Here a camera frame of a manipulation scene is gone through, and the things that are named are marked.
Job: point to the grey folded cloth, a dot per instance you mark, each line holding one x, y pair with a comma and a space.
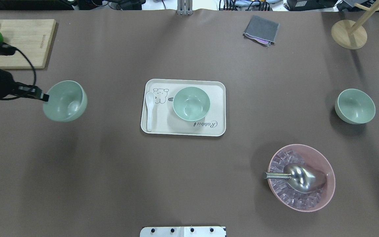
262, 30

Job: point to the green bowl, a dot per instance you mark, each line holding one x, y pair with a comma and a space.
67, 101
191, 104

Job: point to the green bowl near right arm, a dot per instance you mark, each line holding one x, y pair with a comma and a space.
355, 107

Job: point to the metal ice scoop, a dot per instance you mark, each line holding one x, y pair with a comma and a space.
299, 177

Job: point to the pink bowl with ice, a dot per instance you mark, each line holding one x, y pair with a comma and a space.
304, 155

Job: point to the green bowl on tray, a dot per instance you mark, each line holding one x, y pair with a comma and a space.
191, 104

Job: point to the beige rabbit tray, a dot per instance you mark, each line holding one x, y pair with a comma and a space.
166, 122

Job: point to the aluminium frame post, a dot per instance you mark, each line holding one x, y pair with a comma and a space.
184, 7

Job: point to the wooden cup tree stand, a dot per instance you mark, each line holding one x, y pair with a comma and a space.
351, 34

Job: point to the wooden cutting board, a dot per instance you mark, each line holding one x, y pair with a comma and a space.
32, 36

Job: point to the white ceramic spoon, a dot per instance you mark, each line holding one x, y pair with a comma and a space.
150, 102

